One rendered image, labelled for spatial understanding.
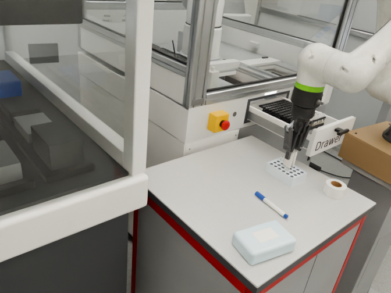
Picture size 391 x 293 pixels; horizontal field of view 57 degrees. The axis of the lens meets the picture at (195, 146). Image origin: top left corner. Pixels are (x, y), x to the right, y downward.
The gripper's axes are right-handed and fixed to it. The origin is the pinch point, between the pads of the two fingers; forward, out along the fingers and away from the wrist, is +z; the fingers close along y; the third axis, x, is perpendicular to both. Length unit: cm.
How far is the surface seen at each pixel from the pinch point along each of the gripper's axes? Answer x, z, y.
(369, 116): 59, 43, 193
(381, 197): -19.9, 19.7, 41.3
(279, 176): 0.2, 6.8, -3.3
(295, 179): -5.2, 5.5, -1.4
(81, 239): 12, 13, -72
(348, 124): 0.3, -5.8, 35.7
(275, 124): 18.5, -2.9, 12.4
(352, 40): 95, -11, 196
